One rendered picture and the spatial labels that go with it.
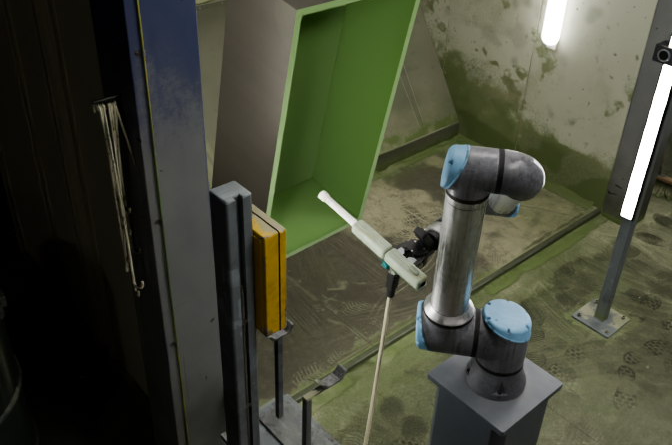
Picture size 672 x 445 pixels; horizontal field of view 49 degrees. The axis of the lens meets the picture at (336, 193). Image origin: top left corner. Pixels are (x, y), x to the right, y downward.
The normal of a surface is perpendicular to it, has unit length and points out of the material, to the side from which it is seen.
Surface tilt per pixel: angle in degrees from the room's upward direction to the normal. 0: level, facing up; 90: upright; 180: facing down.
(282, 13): 90
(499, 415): 0
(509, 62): 90
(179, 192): 90
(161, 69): 90
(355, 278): 0
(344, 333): 0
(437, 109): 57
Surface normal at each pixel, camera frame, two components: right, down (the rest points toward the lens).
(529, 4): -0.75, 0.33
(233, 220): 0.66, 0.42
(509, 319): 0.11, -0.83
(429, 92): 0.57, -0.11
